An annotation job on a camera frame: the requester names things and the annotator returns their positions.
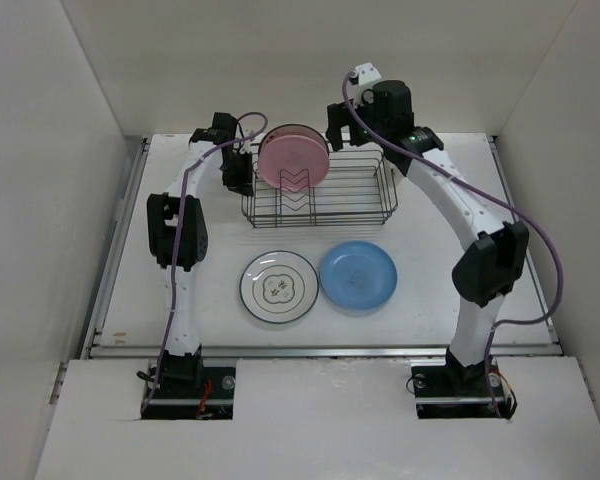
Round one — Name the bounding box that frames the dark wire dish rack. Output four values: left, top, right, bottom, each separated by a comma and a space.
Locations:
241, 147, 398, 228

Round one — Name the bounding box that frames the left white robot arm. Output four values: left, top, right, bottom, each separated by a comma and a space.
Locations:
146, 112, 268, 397

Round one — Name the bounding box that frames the white plate with flower outline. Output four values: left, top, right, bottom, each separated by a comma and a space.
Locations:
239, 250, 320, 325

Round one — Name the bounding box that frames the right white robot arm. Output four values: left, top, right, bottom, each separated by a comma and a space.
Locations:
327, 74, 529, 397

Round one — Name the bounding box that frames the blue plate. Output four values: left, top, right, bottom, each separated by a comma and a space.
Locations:
319, 241, 398, 312

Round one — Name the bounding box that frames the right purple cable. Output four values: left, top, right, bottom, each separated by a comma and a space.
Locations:
340, 72, 565, 419

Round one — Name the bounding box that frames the white plate with red print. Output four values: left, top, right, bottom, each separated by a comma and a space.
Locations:
261, 123, 328, 147

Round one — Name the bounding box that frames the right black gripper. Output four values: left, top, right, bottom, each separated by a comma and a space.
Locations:
325, 95, 388, 151

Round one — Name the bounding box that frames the purple cable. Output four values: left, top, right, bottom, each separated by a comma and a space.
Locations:
140, 111, 270, 416
340, 72, 565, 419

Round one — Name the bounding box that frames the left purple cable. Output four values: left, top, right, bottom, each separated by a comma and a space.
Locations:
140, 111, 270, 416

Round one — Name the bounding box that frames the aluminium rail frame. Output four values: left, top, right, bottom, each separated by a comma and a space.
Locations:
47, 133, 596, 406

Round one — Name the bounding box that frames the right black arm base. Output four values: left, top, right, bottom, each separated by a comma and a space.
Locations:
406, 354, 518, 420

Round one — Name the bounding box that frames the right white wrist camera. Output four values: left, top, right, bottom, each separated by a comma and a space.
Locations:
348, 62, 382, 96

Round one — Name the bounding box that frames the pink plate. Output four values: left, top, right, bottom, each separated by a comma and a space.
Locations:
257, 135, 330, 192

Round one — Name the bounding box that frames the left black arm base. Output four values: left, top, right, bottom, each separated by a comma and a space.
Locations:
136, 355, 236, 421

